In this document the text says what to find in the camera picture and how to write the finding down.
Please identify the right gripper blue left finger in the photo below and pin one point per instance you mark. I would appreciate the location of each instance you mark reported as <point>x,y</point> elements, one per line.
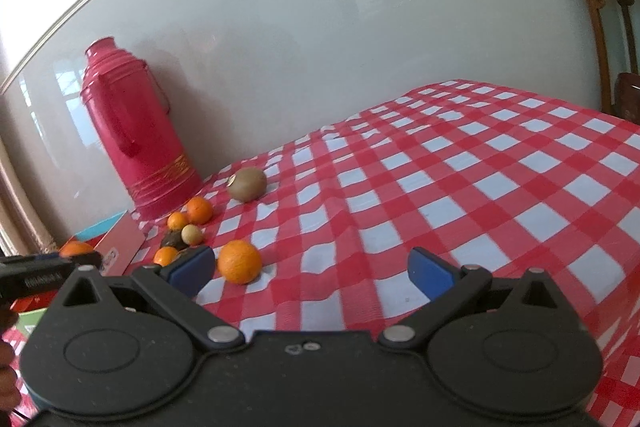
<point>171,291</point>

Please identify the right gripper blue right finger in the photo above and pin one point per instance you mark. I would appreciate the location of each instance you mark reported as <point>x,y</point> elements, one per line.
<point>449,290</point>

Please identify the dark brown passion fruit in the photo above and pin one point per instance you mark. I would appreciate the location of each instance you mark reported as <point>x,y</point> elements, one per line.
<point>173,239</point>

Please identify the person's hand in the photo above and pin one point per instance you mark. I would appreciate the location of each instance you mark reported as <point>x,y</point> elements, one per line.
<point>9,394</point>

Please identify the small mandarin near box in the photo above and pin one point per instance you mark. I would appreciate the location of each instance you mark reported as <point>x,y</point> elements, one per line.
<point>165,256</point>

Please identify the mandarin in box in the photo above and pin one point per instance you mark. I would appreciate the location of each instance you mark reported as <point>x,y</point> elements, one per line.
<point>75,248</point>

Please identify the small yellow-green round fruit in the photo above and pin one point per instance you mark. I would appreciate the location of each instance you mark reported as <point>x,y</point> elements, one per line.
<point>192,235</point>

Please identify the small mandarin orange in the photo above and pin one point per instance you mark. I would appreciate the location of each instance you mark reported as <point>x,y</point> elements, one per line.
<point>177,220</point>

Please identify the large orange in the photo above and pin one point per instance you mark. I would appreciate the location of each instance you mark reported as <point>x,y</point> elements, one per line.
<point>239,262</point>

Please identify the mandarin orange near thermos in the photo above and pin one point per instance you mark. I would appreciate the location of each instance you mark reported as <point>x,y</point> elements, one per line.
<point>199,210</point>

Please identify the brown kiwi with sticker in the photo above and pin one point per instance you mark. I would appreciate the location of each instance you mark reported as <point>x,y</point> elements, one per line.
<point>247,184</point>

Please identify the red white checkered tablecloth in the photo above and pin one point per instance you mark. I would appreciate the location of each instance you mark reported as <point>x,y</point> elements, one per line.
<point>501,178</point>

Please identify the red thermos flask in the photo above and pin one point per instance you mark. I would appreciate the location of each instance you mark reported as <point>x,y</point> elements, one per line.
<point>133,125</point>

